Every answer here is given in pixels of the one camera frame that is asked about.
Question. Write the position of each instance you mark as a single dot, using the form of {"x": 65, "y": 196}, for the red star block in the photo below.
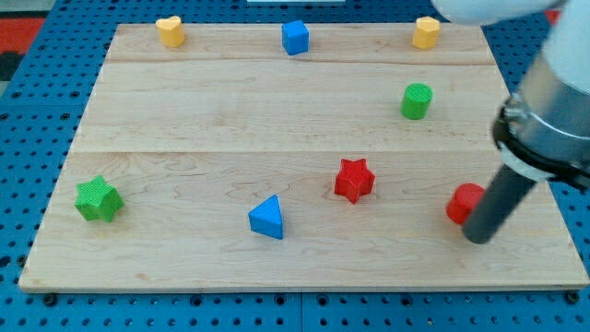
{"x": 354, "y": 180}

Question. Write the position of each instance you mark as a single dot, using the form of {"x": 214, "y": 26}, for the red cylinder block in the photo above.
{"x": 464, "y": 199}

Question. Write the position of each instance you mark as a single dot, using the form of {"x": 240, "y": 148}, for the green cylinder block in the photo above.
{"x": 416, "y": 101}

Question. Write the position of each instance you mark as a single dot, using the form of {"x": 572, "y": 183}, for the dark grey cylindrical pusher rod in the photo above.
{"x": 504, "y": 193}

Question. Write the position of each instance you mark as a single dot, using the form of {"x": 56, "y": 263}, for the yellow heart block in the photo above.
{"x": 170, "y": 30}

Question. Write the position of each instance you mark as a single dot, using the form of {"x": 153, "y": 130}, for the light wooden board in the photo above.
{"x": 194, "y": 138}

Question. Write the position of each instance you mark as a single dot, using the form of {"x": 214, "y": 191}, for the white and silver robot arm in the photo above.
{"x": 542, "y": 129}

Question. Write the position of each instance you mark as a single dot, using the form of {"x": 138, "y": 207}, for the green star block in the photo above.
{"x": 98, "y": 200}

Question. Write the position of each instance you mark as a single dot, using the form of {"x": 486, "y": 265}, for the blue triangle block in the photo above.
{"x": 266, "y": 218}

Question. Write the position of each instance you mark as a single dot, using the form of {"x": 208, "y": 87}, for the blue cube block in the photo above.
{"x": 295, "y": 37}

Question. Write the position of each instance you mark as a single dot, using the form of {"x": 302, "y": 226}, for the yellow hexagon block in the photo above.
{"x": 426, "y": 32}

